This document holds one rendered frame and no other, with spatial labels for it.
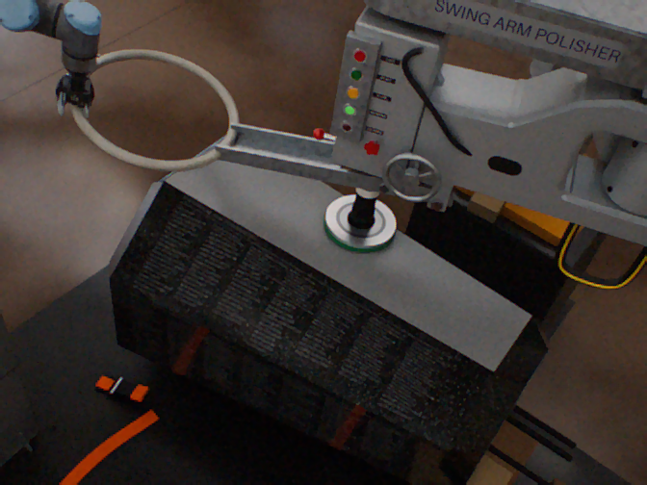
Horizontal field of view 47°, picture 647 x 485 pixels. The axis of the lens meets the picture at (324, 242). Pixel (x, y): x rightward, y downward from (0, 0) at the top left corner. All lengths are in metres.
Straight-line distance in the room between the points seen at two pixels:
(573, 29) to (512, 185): 0.44
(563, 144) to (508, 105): 0.16
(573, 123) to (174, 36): 3.19
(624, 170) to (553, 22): 0.43
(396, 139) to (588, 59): 0.49
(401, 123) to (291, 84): 2.48
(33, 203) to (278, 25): 2.00
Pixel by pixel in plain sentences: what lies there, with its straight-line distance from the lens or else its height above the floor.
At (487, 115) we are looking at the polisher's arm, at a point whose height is 1.43.
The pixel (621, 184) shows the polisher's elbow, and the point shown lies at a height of 1.35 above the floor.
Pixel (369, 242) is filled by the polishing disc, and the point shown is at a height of 0.90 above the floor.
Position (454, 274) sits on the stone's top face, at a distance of 2.18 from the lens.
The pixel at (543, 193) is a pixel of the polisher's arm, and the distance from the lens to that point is 1.89.
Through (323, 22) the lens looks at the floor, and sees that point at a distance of 4.86.
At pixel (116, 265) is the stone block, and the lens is 2.38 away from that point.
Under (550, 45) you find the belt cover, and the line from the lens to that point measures 1.66.
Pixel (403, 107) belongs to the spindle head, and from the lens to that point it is 1.80.
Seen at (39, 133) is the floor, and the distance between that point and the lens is 3.91.
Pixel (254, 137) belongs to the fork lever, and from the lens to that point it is 2.22.
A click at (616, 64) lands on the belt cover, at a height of 1.66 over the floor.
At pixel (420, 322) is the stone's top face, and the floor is 0.87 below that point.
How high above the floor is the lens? 2.44
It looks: 46 degrees down
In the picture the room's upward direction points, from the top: 11 degrees clockwise
